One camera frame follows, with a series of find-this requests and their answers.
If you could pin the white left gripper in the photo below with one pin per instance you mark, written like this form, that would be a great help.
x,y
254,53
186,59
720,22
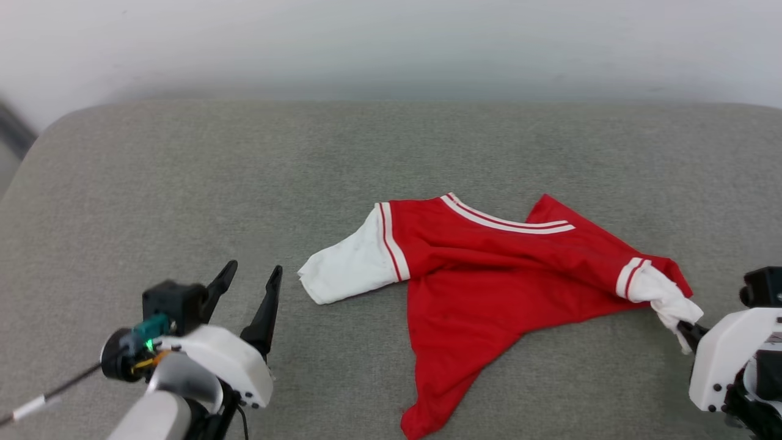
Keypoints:
x,y
232,360

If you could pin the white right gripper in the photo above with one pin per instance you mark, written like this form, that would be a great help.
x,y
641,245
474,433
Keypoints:
x,y
721,360

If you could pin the red and white jersey garment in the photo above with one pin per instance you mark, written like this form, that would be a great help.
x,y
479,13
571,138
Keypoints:
x,y
489,275

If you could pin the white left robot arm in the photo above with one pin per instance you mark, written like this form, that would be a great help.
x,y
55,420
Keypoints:
x,y
159,415

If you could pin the grey fabric sofa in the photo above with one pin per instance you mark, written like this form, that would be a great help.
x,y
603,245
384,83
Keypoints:
x,y
183,183

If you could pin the black cylindrical left wrist module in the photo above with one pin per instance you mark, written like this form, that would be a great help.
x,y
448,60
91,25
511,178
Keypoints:
x,y
116,360

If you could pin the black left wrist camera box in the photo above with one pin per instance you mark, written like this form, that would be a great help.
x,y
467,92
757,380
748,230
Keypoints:
x,y
174,302

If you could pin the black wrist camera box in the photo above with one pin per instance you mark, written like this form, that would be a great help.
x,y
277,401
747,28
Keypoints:
x,y
763,287
174,302

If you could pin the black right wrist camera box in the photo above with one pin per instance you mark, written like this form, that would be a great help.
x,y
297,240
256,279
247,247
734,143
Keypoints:
x,y
763,287

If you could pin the grey wall trim strip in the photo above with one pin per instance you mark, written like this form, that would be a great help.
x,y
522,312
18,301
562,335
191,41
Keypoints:
x,y
12,131

